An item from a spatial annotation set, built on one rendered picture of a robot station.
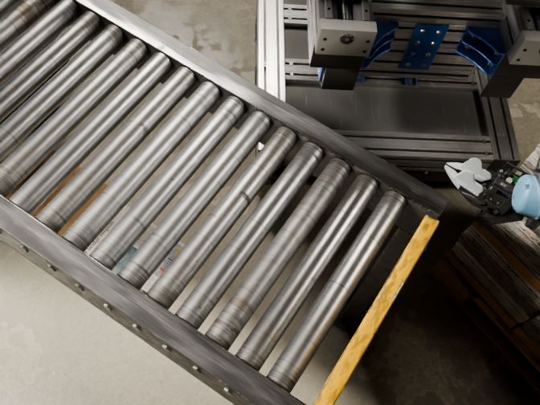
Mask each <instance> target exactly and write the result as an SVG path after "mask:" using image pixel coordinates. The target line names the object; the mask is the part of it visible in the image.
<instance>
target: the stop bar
mask: <svg viewBox="0 0 540 405"><path fill-rule="evenodd" d="M439 223H440V221H439V220H438V219H435V218H434V217H432V216H430V215H425V217H424V218H423V220H422V222H421V224H420V225H419V227H418V228H417V230H416V232H415V234H414V235H413V236H412V238H411V241H410V242H409V244H408V245H407V247H406V249H405V250H404V252H403V254H402V255H401V257H400V258H399V261H398V262H397V264H396V265H395V267H394V269H393V270H392V272H391V274H390V275H389V277H388V278H387V281H386V282H385V284H384V285H383V287H382V289H381V290H380V292H379V294H378V295H377V297H376V298H375V300H374V303H373V304H372V306H371V307H370V309H369V311H368V312H367V314H366V316H365V317H364V319H363V320H362V323H361V324H360V326H359V327H358V329H357V331H356V332H355V334H354V336H353V337H352V339H351V340H350V343H349V344H348V346H347V347H346V349H345V351H344V352H343V354H342V356H341V357H340V359H339V361H338V362H337V365H336V366H335V367H334V369H333V371H332V373H331V374H330V376H329V377H328V379H327V381H326V382H325V385H324V386H323V387H322V389H321V391H320V393H319V394H318V396H317V397H316V399H315V401H314V402H313V405H334V404H335V403H336V401H337V399H338V397H339V395H340V394H341V392H342V390H343V389H344V387H345V386H347V385H348V384H349V381H348V380H349V379H350V376H351V375H352V374H353V372H354V369H355V368H356V366H357V364H358V363H359V361H360V359H361V358H362V356H363V355H364V353H365V351H366V349H367V347H368V345H369V344H370V342H371V340H372V339H373V337H374V335H375V334H376V332H377V330H378V328H379V326H380V325H381V324H382V322H383V319H384V318H385V316H386V315H387V313H388V311H389V309H390V308H391V306H392V304H393V303H394V301H395V299H396V297H397V296H398V294H399V292H400V290H401V288H402V287H403V285H404V284H405V282H406V280H407V278H408V277H409V275H410V273H411V271H412V269H413V268H414V267H415V264H416V263H417V261H418V259H419V258H420V256H421V254H422V253H423V251H425V250H426V249H427V247H426V246H427V244H428V242H429V240H430V238H431V237H432V235H433V233H434V232H435V230H436V228H437V227H438V225H439Z"/></svg>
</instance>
